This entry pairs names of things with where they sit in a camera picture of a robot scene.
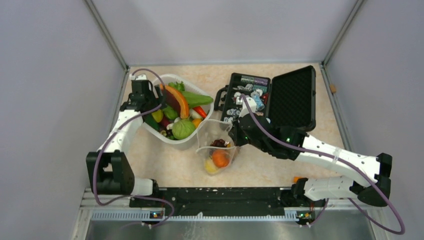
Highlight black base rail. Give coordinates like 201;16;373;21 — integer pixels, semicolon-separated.
129;187;326;217

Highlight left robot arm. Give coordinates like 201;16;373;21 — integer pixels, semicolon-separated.
86;79;165;207

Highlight dark green cucumber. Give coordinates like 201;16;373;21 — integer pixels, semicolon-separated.
142;114;160;132

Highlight yellow lemon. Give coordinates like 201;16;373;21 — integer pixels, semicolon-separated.
204;158;220;175

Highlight orange carrot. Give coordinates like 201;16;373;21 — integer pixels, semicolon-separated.
193;106;208;119

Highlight black carrying case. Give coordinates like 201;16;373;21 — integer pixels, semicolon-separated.
214;65;316;132

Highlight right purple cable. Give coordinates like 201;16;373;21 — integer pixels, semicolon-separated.
239;94;406;236

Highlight green cabbage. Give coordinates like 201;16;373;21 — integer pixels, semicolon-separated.
171;119;196;140

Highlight small orange fruit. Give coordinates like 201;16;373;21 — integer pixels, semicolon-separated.
211;149;230;168

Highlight dark red grape bunch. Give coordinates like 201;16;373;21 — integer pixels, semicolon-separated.
210;138;231;148

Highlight white plastic basket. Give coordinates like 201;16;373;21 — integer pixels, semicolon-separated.
141;73;211;150

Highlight poker chips in case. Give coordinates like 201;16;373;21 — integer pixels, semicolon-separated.
217;73;271;123

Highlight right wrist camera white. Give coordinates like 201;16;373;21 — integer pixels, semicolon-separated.
235;96;257;118

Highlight green lettuce leaf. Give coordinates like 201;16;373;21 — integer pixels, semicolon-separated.
168;81;214;108

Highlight papaya slice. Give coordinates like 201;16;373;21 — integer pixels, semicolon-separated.
160;84;190;119

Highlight clear zip top bag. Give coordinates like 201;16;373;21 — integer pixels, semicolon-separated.
196;119;239;176

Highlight yellow green star fruit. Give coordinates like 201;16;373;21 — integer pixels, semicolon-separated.
151;109;164;123

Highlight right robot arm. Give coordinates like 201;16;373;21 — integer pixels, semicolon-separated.
228;114;393;207

